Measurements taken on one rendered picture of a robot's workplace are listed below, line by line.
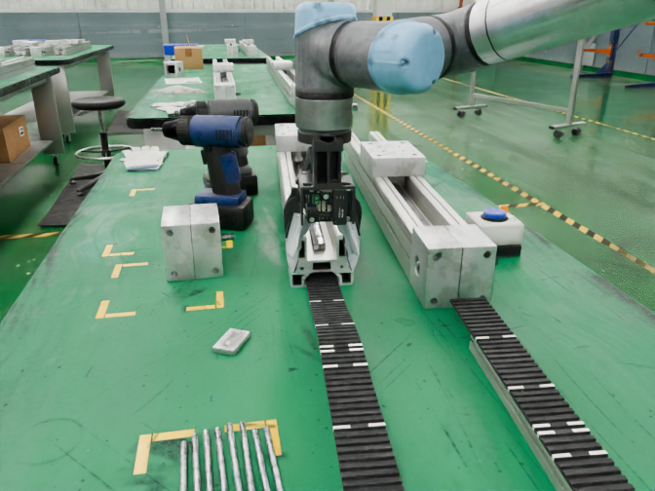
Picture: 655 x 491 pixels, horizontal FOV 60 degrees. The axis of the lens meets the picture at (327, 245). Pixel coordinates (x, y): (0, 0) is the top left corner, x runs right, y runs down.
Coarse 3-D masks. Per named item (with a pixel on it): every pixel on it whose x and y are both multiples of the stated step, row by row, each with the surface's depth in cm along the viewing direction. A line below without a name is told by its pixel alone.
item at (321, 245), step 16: (288, 160) 131; (288, 176) 118; (288, 192) 108; (304, 208) 111; (320, 224) 100; (304, 240) 87; (320, 240) 93; (336, 240) 88; (304, 256) 88; (320, 256) 90; (336, 256) 89; (304, 272) 89; (320, 272) 94; (336, 272) 90; (352, 272) 90
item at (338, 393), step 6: (330, 390) 60; (336, 390) 60; (342, 390) 60; (348, 390) 60; (354, 390) 60; (360, 390) 60; (366, 390) 60; (372, 390) 60; (330, 396) 59; (336, 396) 59; (342, 396) 59; (348, 396) 59; (354, 396) 59; (360, 396) 59; (366, 396) 59; (372, 396) 59
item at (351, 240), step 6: (348, 222) 79; (342, 228) 82; (348, 228) 79; (354, 228) 82; (342, 234) 82; (348, 234) 82; (354, 234) 82; (348, 240) 82; (354, 240) 79; (360, 240) 83; (348, 246) 83; (354, 246) 80; (348, 252) 83; (354, 252) 82; (348, 258) 84; (354, 258) 84; (354, 264) 84
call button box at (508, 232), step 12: (468, 216) 104; (480, 216) 103; (480, 228) 98; (492, 228) 98; (504, 228) 99; (516, 228) 99; (492, 240) 99; (504, 240) 99; (516, 240) 100; (504, 252) 100; (516, 252) 101
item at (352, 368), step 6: (324, 366) 64; (330, 366) 64; (336, 366) 64; (342, 366) 64; (348, 366) 64; (354, 366) 64; (360, 366) 64; (366, 366) 64; (324, 372) 63; (330, 372) 63; (336, 372) 63; (342, 372) 63; (348, 372) 63; (354, 372) 63; (360, 372) 63; (366, 372) 63
